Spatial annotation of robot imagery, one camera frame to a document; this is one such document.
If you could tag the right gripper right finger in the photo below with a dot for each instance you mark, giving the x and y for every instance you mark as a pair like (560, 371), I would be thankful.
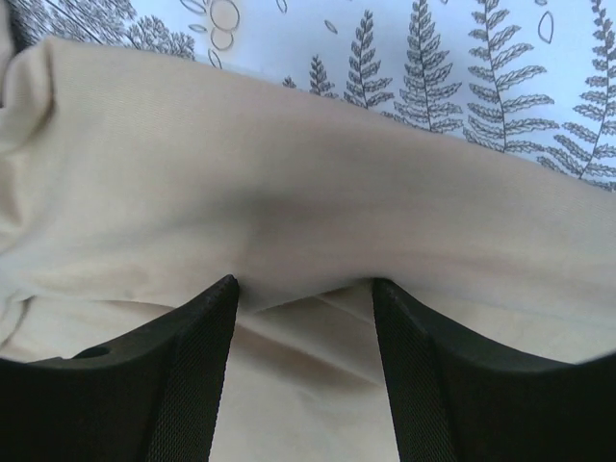
(456, 395)

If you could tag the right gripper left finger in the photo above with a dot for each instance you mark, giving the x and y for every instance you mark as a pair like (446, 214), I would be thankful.
(151, 394)

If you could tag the beige t shirt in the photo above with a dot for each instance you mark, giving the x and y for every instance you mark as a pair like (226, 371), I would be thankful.
(132, 181)

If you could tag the floral table cloth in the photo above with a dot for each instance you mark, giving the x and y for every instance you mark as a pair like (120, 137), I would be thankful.
(534, 79)

